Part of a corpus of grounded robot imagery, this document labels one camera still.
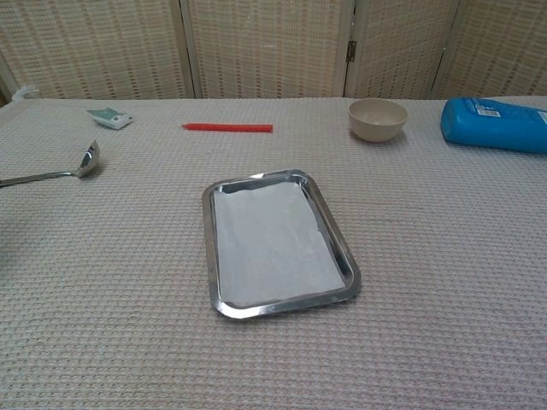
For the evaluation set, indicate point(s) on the beige bowl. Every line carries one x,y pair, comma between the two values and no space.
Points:
378,121

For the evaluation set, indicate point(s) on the brass screen hinge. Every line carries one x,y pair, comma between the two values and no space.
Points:
351,50

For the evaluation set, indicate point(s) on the blue detergent bottle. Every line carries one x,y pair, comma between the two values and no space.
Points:
491,126

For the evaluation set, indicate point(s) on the green white small packet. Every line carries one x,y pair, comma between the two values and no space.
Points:
111,118

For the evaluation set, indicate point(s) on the beige woven tablecloth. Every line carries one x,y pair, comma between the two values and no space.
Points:
427,256

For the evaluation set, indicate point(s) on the red pen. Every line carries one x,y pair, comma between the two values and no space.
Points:
226,127

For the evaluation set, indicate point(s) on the rectangular metal tray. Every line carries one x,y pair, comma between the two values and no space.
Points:
348,273

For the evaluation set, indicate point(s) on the bamboo folding screen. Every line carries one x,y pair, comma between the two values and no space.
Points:
265,47

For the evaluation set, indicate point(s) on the white paper sheet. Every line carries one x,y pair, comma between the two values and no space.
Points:
273,247

